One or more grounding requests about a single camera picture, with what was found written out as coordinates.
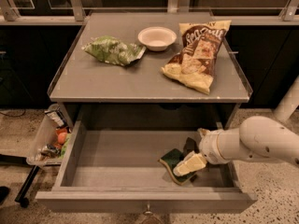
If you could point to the white packet in bin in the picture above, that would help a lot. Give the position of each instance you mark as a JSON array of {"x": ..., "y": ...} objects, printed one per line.
[{"x": 57, "y": 116}]

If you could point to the black stand leg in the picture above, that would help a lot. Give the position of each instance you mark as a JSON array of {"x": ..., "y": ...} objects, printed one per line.
[{"x": 21, "y": 198}]

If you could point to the white bowl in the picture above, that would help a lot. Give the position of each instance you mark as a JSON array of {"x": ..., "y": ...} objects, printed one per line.
[{"x": 157, "y": 38}]

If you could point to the metal drawer knob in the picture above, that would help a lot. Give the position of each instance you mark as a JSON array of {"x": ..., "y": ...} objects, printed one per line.
[{"x": 148, "y": 212}]

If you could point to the green yellow sponge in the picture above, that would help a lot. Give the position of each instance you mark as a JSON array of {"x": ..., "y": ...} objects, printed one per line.
[{"x": 170, "y": 160}]

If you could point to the metal window frame rail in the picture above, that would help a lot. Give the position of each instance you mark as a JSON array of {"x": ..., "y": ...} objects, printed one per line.
[{"x": 239, "y": 12}]

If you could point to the clear plastic bin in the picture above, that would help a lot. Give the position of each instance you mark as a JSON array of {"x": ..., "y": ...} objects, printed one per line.
[{"x": 45, "y": 149}]

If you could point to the grey open top drawer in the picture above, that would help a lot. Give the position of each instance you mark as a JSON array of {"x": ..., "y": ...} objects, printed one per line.
[{"x": 111, "y": 164}]

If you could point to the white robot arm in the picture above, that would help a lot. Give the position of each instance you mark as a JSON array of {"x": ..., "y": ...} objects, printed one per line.
[{"x": 257, "y": 139}]

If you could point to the green chip bag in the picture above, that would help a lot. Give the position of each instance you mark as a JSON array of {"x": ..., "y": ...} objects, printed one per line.
[{"x": 109, "y": 49}]

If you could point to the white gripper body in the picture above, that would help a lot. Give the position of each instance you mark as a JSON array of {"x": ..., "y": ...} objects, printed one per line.
[{"x": 210, "y": 147}]

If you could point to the orange fruit in bin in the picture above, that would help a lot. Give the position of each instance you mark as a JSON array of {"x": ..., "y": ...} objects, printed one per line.
[{"x": 61, "y": 138}]

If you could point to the brown yellow chip bag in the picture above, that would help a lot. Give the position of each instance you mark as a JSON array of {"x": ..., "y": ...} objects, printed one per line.
[{"x": 194, "y": 65}]

